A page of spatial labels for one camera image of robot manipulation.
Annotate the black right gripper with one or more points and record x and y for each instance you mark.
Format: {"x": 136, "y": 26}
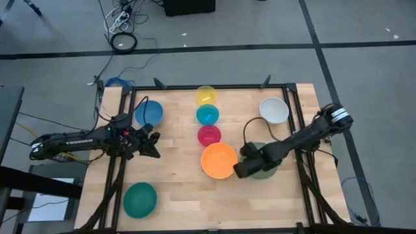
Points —
{"x": 261, "y": 159}

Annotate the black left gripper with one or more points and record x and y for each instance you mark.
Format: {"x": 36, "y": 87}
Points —
{"x": 136, "y": 144}

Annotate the pink translucent plastic bowl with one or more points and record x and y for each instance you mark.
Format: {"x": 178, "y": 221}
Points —
{"x": 209, "y": 135}

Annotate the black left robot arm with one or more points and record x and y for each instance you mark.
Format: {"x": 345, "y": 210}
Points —
{"x": 78, "y": 142}

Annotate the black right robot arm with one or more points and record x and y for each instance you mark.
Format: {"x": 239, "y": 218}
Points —
{"x": 312, "y": 130}

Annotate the light green plastic bowl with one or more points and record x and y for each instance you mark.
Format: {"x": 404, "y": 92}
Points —
{"x": 270, "y": 174}

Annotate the orange plastic bowl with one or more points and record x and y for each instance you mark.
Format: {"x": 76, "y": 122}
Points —
{"x": 218, "y": 161}

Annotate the blue plastic bowl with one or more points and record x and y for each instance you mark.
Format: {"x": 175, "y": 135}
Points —
{"x": 149, "y": 112}

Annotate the dark green plastic bowl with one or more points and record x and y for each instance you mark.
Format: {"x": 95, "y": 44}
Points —
{"x": 140, "y": 200}

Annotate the teal translucent plastic bowl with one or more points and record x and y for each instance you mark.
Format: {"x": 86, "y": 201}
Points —
{"x": 208, "y": 114}

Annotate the white plastic bowl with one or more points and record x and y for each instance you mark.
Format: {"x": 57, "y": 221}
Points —
{"x": 274, "y": 110}

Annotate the yellow translucent plastic bowl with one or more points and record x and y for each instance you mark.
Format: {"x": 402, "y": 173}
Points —
{"x": 206, "y": 95}

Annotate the grey screen device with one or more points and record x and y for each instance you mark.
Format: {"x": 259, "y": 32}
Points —
{"x": 50, "y": 208}

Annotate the black bench bar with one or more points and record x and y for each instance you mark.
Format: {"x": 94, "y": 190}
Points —
{"x": 39, "y": 187}

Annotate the white power strip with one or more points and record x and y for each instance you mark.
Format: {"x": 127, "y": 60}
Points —
{"x": 118, "y": 21}

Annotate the black box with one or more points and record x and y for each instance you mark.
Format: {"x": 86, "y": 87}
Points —
{"x": 189, "y": 7}

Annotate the black tripod leg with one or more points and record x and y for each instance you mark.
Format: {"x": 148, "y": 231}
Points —
{"x": 32, "y": 6}

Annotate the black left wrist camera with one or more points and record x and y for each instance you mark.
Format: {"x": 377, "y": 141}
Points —
{"x": 147, "y": 128}

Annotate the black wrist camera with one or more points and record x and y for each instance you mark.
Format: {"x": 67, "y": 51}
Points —
{"x": 249, "y": 149}
{"x": 147, "y": 128}

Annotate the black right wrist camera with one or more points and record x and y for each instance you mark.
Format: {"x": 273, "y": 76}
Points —
{"x": 249, "y": 149}

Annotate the black aluminium table frame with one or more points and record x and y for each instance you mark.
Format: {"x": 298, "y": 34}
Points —
{"x": 227, "y": 87}

